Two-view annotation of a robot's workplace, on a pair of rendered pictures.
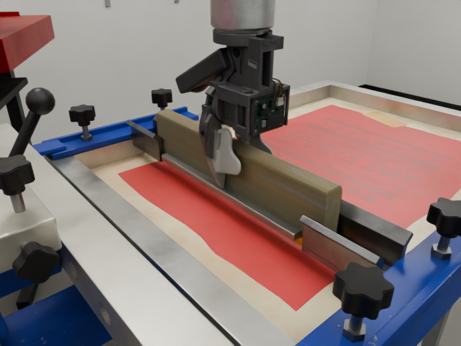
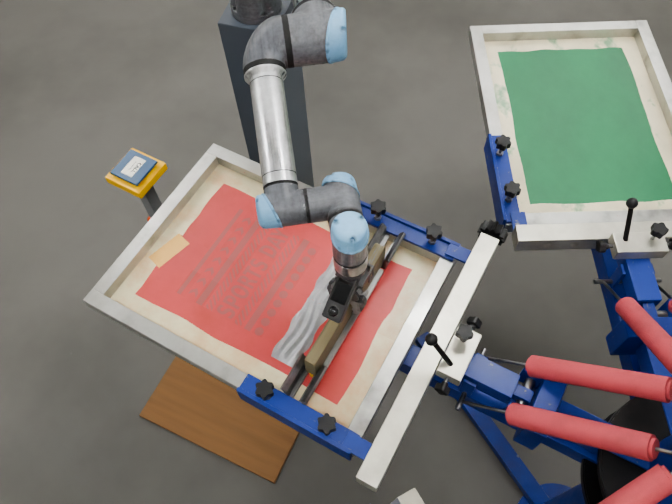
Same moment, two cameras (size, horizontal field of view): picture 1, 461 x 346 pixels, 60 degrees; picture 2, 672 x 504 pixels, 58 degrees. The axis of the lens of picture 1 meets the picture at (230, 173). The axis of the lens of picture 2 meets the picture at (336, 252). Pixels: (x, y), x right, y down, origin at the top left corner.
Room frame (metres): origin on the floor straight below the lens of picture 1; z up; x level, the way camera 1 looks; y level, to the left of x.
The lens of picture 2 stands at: (0.72, 0.59, 2.38)
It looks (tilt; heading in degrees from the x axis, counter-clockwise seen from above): 60 degrees down; 252
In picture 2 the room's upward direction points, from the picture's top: 3 degrees counter-clockwise
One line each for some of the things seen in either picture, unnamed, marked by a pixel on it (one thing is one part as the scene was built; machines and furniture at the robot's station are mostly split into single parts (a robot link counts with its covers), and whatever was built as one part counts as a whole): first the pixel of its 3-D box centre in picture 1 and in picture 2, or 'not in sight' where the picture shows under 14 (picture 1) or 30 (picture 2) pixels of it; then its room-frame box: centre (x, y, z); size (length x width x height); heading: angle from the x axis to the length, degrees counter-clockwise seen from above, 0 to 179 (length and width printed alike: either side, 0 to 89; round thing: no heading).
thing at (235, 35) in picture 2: not in sight; (279, 142); (0.44, -0.92, 0.60); 0.18 x 0.18 x 1.20; 54
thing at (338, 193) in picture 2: not in sight; (334, 201); (0.49, -0.12, 1.31); 0.11 x 0.11 x 0.08; 78
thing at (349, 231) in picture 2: not in sight; (349, 238); (0.50, -0.02, 1.31); 0.09 x 0.08 x 0.11; 78
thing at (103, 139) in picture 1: (129, 141); (298, 415); (0.71, 0.20, 0.97); 0.30 x 0.05 x 0.07; 130
